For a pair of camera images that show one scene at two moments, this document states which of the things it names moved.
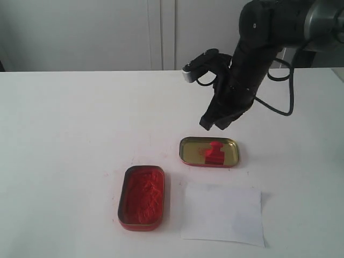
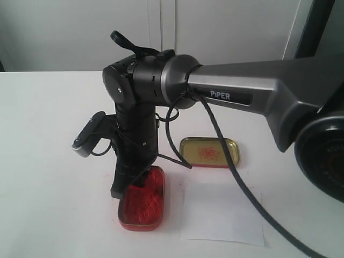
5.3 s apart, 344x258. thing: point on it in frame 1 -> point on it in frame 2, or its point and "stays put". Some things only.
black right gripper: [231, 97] -> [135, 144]
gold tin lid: [209, 151] stays put
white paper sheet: [220, 213] stays put
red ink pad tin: [141, 199] stays put
